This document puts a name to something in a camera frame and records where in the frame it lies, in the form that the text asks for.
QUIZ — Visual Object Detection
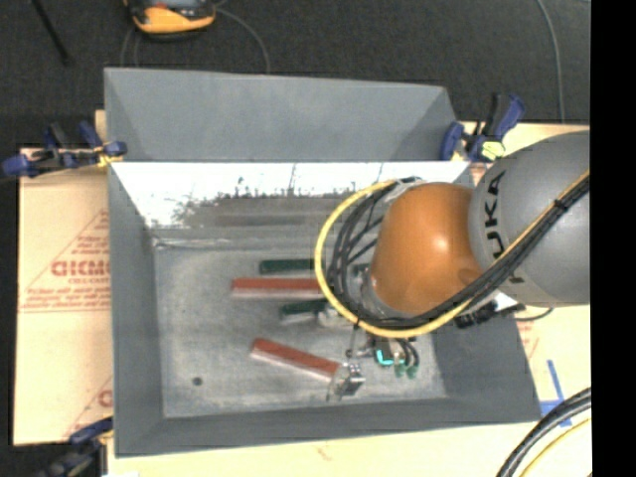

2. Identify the red-brown flat block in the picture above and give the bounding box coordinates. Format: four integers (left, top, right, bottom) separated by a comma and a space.
248, 337, 345, 383
230, 276, 325, 301

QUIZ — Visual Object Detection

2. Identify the dark green flat block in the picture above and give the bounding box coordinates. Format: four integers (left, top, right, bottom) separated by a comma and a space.
278, 300, 330, 324
258, 258, 319, 275

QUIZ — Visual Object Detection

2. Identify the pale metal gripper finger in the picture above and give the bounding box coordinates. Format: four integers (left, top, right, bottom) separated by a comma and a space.
325, 364, 350, 403
346, 363, 368, 397

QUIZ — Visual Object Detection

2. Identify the grey metal bin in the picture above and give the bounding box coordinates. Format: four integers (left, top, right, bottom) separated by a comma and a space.
102, 67, 544, 457

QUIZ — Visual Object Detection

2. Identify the brown cardboard board, red print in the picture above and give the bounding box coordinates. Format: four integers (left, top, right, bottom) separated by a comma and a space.
11, 108, 116, 447

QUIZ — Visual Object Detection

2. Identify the black cylinder on white bracket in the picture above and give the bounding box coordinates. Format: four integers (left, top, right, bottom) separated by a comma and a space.
453, 301, 526, 330

